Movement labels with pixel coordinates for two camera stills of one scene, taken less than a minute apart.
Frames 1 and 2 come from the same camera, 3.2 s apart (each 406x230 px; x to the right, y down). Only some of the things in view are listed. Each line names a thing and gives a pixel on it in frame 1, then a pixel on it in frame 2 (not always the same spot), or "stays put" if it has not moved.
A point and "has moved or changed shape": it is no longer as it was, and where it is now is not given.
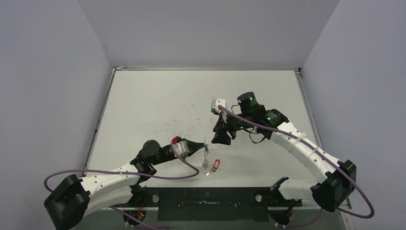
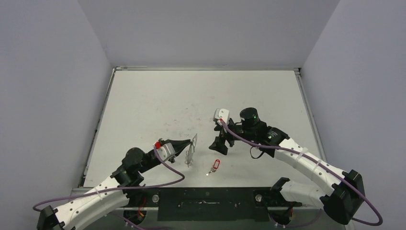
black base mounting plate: [210, 203] stays put
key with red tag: [216, 166] stays put
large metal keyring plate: [205, 162] has moved or changed shape
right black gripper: [224, 127] → [226, 137]
